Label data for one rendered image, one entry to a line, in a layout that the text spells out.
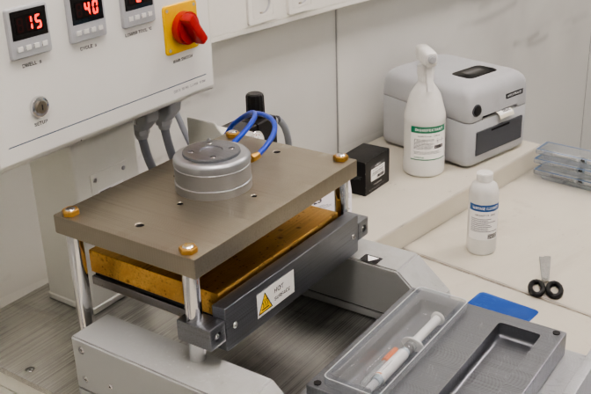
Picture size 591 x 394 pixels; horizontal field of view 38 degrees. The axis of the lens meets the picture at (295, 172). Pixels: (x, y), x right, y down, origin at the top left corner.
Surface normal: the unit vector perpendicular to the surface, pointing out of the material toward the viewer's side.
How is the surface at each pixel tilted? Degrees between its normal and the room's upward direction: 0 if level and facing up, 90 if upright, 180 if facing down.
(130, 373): 90
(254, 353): 0
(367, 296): 90
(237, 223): 0
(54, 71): 90
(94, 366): 90
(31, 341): 0
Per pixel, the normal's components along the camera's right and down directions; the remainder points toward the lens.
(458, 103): -0.75, 0.22
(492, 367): -0.04, -0.92
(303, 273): 0.82, 0.19
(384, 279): -0.57, 0.33
